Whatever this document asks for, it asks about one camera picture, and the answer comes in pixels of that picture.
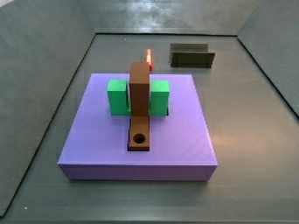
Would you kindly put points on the brown L-shaped block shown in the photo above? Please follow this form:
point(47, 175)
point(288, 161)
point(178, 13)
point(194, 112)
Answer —
point(139, 100)

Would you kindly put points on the purple base block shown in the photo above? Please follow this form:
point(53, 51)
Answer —
point(105, 149)

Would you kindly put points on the red stepped peg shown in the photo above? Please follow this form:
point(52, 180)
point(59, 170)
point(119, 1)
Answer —
point(148, 58)

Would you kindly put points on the black angled fixture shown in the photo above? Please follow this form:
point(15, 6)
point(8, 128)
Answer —
point(191, 55)

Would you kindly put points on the green U-shaped block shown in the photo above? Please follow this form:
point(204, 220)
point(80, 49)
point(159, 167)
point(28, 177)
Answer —
point(119, 102)

